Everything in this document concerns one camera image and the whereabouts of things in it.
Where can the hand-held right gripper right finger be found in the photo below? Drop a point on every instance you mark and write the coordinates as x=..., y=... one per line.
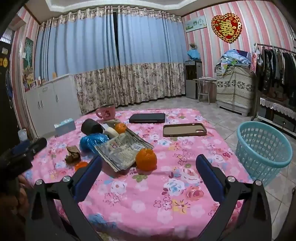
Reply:
x=210, y=179

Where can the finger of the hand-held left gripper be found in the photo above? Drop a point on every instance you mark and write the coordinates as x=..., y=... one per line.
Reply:
x=22, y=144
x=38, y=146

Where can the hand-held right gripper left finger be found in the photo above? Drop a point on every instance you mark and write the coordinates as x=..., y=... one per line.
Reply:
x=89, y=179

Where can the olive brown cloth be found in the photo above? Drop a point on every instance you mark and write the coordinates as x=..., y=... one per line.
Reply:
x=72, y=155

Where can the blue plastic bag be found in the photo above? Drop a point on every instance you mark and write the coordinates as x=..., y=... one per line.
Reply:
x=91, y=142

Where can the white book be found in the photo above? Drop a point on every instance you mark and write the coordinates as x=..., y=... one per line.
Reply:
x=120, y=150

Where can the light blue laundry basket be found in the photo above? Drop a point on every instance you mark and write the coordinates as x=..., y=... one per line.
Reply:
x=245, y=148

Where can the black cylinder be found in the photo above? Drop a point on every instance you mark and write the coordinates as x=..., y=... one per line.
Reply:
x=91, y=127

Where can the large orange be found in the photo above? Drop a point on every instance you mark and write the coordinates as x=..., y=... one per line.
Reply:
x=146, y=160

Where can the person's left hand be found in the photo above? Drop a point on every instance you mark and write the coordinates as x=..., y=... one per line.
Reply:
x=23, y=194

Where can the light blue tissue box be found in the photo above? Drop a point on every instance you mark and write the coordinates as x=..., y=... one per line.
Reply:
x=66, y=127

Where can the black door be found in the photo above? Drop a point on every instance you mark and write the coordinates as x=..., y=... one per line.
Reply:
x=7, y=111

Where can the white cabinet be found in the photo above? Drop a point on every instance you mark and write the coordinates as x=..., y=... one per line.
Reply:
x=50, y=102

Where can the brown phone case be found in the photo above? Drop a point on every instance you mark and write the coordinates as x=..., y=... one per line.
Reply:
x=180, y=130

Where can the blue hanging cloth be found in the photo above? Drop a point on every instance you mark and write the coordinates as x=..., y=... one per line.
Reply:
x=8, y=85

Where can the white bottle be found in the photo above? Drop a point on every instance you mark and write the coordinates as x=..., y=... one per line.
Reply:
x=38, y=81

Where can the pink mug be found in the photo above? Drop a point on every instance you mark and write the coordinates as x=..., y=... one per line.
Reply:
x=108, y=112

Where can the black zip case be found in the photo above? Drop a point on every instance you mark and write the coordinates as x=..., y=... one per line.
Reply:
x=148, y=118

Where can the grey water dispenser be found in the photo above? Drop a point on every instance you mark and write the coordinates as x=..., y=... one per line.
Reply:
x=190, y=88

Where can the patterned cloth covered chest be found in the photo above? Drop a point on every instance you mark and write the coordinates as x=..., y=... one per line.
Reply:
x=233, y=88

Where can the blue floral curtain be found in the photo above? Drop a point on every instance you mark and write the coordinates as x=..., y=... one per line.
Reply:
x=150, y=58
x=81, y=58

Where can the low cabinet with lace cloth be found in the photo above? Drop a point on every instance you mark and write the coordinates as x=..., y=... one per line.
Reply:
x=277, y=106

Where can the small metal table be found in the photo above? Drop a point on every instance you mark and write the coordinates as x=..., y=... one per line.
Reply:
x=203, y=80

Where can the pile of clothes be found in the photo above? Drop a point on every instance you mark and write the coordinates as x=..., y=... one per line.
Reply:
x=233, y=58

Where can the blue cloth bundle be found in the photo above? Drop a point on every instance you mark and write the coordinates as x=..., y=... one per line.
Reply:
x=193, y=55

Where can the pink hanging bag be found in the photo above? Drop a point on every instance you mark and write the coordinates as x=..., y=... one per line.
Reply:
x=254, y=60

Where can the row of hanging clothes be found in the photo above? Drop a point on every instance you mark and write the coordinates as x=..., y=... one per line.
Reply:
x=277, y=69

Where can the dry potted plant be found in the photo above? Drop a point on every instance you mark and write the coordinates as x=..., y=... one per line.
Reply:
x=193, y=45

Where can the metal clothes rack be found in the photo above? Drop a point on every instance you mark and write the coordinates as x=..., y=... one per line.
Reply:
x=277, y=48

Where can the colourful wall poster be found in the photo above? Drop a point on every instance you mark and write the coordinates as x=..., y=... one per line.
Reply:
x=28, y=58

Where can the red heart wall decoration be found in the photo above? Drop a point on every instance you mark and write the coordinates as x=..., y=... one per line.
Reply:
x=226, y=27

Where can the green wall picture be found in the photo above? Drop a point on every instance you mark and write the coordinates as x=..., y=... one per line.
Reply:
x=196, y=24

